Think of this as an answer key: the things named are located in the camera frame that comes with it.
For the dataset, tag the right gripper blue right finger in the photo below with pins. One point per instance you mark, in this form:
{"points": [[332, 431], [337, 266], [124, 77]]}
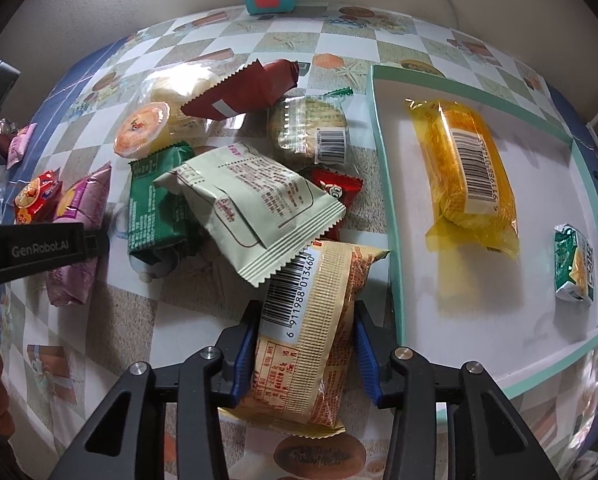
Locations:
{"points": [[487, 437]]}

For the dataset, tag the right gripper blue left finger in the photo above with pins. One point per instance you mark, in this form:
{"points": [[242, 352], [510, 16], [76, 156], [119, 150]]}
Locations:
{"points": [[125, 436]]}

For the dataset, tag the red orange snack packet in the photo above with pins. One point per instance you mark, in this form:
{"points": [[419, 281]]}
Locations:
{"points": [[38, 199]]}

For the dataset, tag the pink swiss roll packet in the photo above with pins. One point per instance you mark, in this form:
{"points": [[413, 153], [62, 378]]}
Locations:
{"points": [[78, 217]]}

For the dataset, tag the dark green snack packet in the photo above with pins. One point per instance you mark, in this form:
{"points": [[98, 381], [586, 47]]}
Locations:
{"points": [[161, 228]]}

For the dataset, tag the beige orange bread packet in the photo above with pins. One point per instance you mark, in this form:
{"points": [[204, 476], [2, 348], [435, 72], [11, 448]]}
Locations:
{"points": [[304, 344]]}

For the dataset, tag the green white corn packet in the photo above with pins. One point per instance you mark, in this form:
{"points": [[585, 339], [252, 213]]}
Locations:
{"points": [[573, 266]]}

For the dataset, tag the cream white snack packet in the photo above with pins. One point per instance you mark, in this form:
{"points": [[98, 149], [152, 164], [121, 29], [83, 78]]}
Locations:
{"points": [[251, 205]]}

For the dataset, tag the yellow cake snack packet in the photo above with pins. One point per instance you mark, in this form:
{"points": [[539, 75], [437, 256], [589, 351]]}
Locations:
{"points": [[473, 200]]}

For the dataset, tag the small red candy packet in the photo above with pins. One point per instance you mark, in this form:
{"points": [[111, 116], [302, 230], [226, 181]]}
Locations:
{"points": [[332, 195]]}

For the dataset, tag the round cracker clear packet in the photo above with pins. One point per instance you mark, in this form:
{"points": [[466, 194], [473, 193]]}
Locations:
{"points": [[310, 131]]}

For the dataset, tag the blue cloth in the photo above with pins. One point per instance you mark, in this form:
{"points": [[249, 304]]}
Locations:
{"points": [[44, 110]]}

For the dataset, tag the small pink candy packet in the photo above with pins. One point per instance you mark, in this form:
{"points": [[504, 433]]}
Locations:
{"points": [[18, 145]]}

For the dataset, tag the silver crumpled wrapper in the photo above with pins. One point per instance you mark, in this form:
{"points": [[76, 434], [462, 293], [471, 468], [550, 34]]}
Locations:
{"points": [[7, 127]]}

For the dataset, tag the mint green shallow box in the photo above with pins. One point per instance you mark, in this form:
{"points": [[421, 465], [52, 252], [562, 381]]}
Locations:
{"points": [[466, 303]]}

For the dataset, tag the orange jelly cup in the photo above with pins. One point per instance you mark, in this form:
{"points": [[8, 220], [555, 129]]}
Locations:
{"points": [[144, 131]]}

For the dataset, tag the clear bagged pale bread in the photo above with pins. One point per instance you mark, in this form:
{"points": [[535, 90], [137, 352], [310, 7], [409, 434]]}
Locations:
{"points": [[175, 86]]}

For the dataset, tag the checkered picture tablecloth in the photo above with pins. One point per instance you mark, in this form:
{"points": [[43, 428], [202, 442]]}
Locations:
{"points": [[60, 362]]}

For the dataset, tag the dark red biscuit packet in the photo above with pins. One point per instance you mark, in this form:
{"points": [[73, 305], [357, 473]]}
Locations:
{"points": [[252, 88]]}

